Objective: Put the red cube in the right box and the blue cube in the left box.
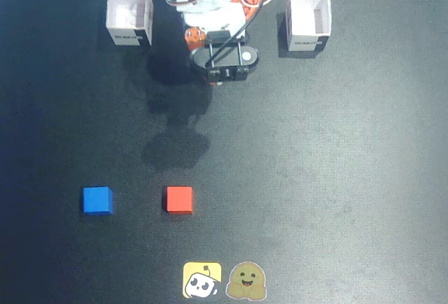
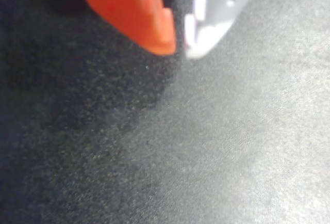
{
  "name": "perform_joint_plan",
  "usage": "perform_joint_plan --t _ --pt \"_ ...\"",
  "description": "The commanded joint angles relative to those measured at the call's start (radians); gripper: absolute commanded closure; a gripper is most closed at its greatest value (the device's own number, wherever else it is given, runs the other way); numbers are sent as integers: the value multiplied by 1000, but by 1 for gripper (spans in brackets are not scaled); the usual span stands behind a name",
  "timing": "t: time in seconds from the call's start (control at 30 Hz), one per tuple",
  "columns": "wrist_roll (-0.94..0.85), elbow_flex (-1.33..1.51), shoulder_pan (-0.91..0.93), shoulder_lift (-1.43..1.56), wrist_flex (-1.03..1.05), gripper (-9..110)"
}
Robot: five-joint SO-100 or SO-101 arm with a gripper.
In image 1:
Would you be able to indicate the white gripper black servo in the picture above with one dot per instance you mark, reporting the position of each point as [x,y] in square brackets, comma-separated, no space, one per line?
[194,37]

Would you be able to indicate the red cube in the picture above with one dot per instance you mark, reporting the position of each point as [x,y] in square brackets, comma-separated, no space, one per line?
[179,199]

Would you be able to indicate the blue cube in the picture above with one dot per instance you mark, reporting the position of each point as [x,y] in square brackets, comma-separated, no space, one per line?
[96,199]

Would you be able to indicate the white open cardboard box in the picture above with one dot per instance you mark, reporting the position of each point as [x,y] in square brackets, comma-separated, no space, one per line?
[304,20]
[126,36]

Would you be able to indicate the yellow robot face sticker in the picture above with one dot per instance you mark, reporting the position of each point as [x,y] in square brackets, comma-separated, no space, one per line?
[196,272]

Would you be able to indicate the hugging face emoji sticker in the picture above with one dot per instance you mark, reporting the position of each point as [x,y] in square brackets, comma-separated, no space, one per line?
[246,281]

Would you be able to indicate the black oval wrist camera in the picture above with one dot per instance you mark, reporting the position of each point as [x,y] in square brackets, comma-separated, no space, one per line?
[227,58]

